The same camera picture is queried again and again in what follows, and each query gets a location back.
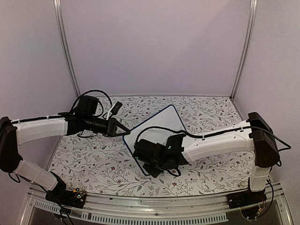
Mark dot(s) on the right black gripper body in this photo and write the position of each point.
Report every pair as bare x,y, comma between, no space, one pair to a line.
154,172

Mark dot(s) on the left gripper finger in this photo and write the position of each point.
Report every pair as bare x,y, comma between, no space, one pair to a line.
116,134
121,129

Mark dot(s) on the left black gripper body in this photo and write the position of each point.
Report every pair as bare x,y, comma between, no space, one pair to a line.
103,129

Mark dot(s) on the small blue-framed whiteboard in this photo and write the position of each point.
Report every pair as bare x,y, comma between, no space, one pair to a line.
167,118

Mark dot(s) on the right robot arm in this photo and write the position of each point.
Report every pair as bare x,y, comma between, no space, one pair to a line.
251,135

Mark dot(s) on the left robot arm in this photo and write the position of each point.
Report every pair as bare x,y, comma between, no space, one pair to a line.
81,117

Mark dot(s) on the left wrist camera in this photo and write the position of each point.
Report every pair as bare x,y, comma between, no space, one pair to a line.
114,109

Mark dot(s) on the front aluminium rail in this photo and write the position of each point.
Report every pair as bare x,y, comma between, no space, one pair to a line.
119,210

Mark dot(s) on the left aluminium frame post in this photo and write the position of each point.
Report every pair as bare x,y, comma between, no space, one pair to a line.
65,47

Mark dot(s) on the aluminium frame post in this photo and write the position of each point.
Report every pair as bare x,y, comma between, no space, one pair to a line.
245,49
65,47

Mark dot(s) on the right aluminium frame post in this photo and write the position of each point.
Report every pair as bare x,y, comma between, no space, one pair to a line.
245,49

